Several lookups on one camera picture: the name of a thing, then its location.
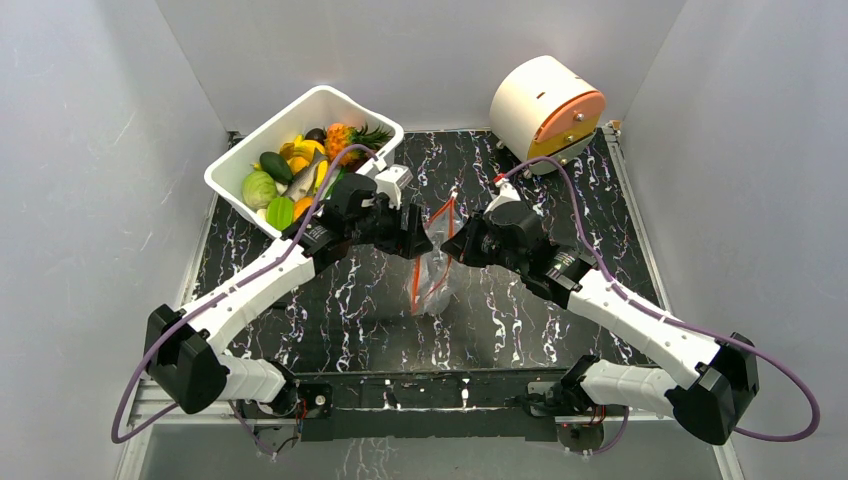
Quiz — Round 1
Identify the orange toy pineapple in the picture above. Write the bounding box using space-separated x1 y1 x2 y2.
324 123 392 161

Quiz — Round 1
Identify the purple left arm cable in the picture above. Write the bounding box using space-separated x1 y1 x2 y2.
110 143 379 445

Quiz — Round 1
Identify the bright green toy lime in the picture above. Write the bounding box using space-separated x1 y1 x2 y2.
265 196 294 231

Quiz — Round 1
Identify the light green toy cabbage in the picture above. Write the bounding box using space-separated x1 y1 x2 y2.
242 171 278 210

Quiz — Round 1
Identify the cream round drum orange face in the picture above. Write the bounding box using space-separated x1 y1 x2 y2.
489 55 606 164

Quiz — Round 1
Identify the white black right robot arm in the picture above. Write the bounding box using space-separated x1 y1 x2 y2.
441 201 758 445

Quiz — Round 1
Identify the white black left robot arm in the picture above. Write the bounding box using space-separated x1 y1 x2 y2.
145 166 433 416

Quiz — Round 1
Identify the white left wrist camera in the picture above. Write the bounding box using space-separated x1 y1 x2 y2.
375 165 412 209

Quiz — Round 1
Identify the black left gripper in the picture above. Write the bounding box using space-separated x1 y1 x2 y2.
348 194 431 260

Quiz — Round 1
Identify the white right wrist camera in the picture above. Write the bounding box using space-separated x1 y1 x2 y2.
484 174 521 214

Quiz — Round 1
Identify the dark green toy avocado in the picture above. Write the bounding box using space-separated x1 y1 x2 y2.
259 151 294 185

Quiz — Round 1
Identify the grey toy fish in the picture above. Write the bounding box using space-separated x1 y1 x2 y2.
283 152 330 202

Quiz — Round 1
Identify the dark purple toy fruit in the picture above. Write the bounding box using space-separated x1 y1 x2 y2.
304 128 327 145

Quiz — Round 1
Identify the clear zip bag orange zipper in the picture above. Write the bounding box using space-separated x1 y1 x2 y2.
407 191 461 316

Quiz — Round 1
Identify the orange toy orange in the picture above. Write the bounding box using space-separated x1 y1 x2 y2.
292 196 313 220

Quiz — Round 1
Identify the yellow toy banana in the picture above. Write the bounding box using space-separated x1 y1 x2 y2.
279 135 326 175

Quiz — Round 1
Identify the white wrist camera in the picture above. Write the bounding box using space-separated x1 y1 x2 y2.
484 174 521 214
375 165 412 209

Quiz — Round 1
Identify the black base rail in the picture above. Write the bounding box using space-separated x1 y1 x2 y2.
129 367 664 458

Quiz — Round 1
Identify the white plastic bin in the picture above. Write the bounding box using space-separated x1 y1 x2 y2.
204 85 404 238

